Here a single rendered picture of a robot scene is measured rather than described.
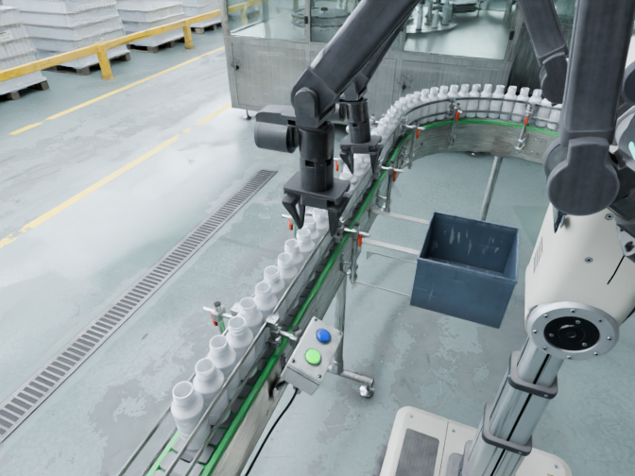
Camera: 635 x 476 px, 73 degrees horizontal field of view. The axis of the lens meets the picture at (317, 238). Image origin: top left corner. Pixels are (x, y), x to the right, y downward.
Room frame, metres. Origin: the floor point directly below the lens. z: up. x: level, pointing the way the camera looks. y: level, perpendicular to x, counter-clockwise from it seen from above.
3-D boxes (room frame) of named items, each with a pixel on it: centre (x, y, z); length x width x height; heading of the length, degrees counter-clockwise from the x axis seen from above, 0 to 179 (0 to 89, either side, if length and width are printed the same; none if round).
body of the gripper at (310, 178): (0.65, 0.00, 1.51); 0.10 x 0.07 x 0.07; 68
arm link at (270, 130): (0.66, 0.04, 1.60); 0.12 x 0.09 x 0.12; 69
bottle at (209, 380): (0.52, 0.22, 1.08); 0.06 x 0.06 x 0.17
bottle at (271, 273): (0.80, 0.11, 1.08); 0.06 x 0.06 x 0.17
